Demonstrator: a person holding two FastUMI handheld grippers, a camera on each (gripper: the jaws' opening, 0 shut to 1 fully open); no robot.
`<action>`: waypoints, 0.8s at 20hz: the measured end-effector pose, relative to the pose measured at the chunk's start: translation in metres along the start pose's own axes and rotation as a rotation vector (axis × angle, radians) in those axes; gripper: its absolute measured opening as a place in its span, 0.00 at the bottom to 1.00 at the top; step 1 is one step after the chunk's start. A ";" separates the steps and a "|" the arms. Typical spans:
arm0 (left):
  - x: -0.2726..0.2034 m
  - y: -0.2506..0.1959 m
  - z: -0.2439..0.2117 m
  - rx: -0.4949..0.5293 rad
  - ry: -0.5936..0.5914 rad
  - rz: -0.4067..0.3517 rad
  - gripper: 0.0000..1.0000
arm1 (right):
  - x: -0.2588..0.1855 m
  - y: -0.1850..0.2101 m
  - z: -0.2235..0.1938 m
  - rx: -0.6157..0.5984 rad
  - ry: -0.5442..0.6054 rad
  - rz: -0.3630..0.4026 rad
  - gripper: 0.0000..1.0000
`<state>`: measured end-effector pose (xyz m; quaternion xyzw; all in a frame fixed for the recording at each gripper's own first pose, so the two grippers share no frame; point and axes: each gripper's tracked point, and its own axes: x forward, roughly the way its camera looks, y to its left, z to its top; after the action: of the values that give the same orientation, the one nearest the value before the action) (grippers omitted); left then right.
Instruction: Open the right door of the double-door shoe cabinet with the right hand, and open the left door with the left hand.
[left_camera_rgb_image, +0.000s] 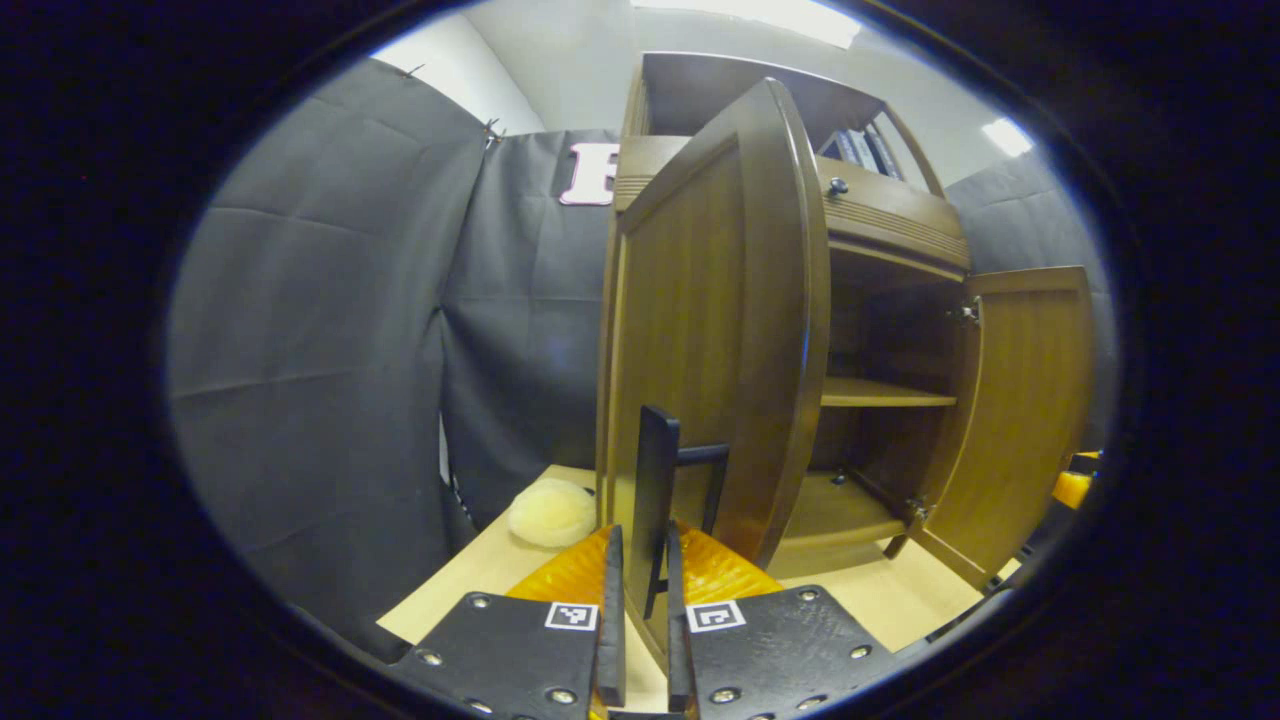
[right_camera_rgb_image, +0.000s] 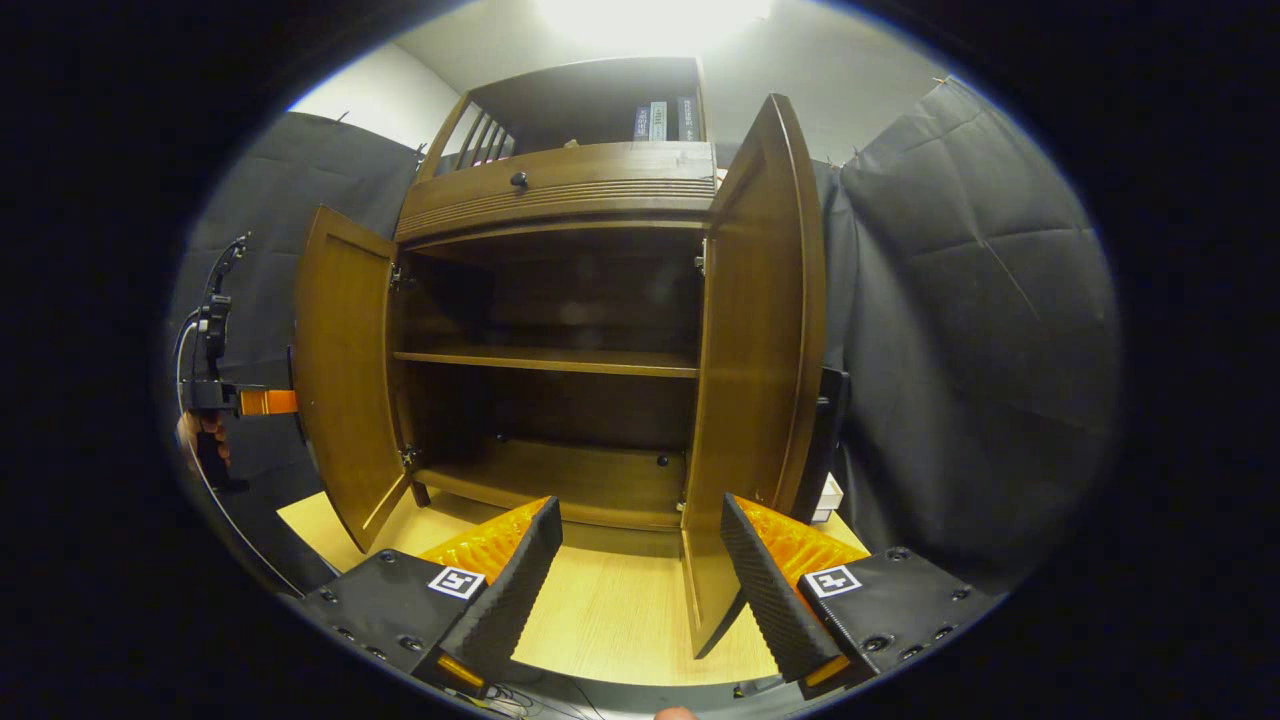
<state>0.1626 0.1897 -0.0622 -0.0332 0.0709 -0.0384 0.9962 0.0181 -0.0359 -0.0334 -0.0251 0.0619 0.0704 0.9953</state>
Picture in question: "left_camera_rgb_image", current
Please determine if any small ceiling light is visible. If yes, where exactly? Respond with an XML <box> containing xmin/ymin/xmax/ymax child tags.
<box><xmin>980</xmin><ymin>117</ymin><xmax>1034</xmax><ymax>158</ymax></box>

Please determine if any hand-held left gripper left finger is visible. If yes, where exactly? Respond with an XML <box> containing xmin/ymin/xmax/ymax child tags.
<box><xmin>390</xmin><ymin>525</ymin><xmax>628</xmax><ymax>720</ymax></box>

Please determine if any wooden drawer with black knob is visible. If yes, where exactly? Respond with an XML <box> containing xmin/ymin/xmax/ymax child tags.
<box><xmin>612</xmin><ymin>135</ymin><xmax>971</xmax><ymax>271</ymax></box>

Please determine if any wooden double-door shoe cabinet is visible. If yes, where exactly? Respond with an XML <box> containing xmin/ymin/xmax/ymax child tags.
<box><xmin>597</xmin><ymin>50</ymin><xmax>1098</xmax><ymax>591</ymax></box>

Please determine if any black door handle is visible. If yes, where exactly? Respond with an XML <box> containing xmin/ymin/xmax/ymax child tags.
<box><xmin>633</xmin><ymin>405</ymin><xmax>731</xmax><ymax>621</ymax></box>

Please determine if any wooden inner shelf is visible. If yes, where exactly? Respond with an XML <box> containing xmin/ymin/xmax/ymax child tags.
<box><xmin>822</xmin><ymin>377</ymin><xmax>958</xmax><ymax>408</ymax></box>

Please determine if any pale yellow fluffy ball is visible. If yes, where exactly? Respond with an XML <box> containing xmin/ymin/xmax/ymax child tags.
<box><xmin>507</xmin><ymin>478</ymin><xmax>598</xmax><ymax>549</ymax></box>

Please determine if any black backdrop cloth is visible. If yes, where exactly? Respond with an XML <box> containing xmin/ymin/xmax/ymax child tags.
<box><xmin>165</xmin><ymin>55</ymin><xmax>1121</xmax><ymax>661</ymax></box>

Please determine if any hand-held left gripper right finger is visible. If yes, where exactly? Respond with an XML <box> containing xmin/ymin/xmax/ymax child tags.
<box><xmin>665</xmin><ymin>520</ymin><xmax>901</xmax><ymax>720</ymax></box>

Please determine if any wooden shoe cabinet door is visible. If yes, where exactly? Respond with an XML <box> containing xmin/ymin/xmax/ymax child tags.
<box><xmin>905</xmin><ymin>265</ymin><xmax>1098</xmax><ymax>593</ymax></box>
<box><xmin>597</xmin><ymin>78</ymin><xmax>831</xmax><ymax>671</ymax></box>

